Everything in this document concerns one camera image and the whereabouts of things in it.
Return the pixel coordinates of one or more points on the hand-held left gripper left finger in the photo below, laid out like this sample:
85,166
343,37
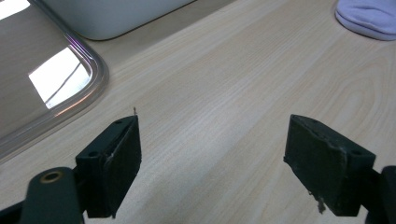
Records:
118,161

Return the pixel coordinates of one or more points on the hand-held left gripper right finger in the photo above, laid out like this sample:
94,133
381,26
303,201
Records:
323,168

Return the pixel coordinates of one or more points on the white divided storage box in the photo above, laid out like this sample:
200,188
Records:
109,18

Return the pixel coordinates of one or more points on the transparent brown plastic lid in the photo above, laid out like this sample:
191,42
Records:
28,53

